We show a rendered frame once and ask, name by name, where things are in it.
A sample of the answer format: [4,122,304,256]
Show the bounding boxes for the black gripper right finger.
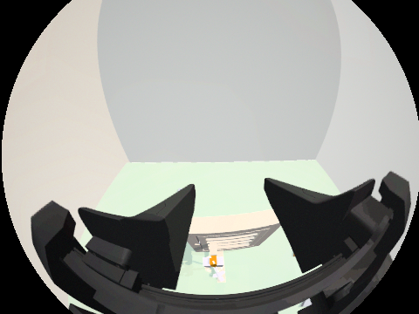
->
[263,178,376,273]

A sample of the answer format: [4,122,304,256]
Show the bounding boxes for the small white flat block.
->
[300,299,311,307]

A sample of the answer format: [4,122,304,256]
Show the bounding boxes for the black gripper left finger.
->
[78,184,196,290]

